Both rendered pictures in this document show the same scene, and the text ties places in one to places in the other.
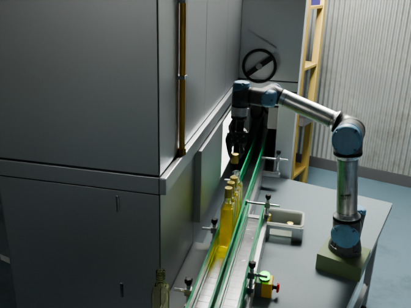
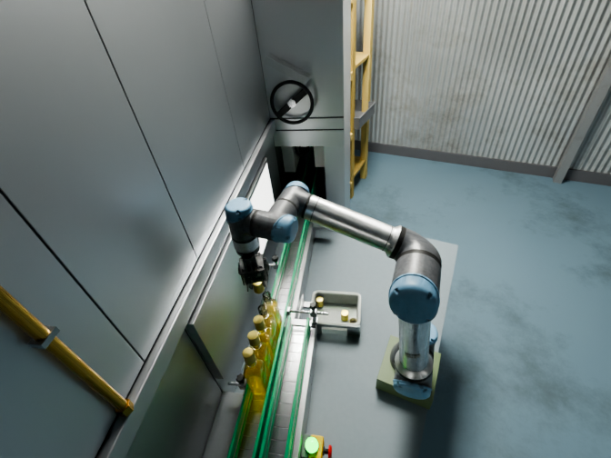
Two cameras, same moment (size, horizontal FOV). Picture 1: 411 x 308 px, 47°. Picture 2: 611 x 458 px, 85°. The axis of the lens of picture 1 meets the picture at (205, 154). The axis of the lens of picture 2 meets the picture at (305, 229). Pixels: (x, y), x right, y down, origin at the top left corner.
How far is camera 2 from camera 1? 1.36 m
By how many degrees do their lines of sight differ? 21
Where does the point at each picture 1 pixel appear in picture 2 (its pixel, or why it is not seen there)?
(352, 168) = (423, 330)
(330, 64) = (384, 47)
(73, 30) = not seen: outside the picture
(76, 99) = not seen: outside the picture
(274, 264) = (327, 386)
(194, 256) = (222, 428)
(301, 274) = (359, 403)
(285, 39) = (321, 62)
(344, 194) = (410, 353)
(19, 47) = not seen: outside the picture
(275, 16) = (302, 29)
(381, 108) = (436, 90)
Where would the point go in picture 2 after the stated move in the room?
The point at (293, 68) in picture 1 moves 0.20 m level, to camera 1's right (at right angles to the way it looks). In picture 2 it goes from (335, 100) to (376, 95)
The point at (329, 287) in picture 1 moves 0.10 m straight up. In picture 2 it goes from (394, 426) to (396, 416)
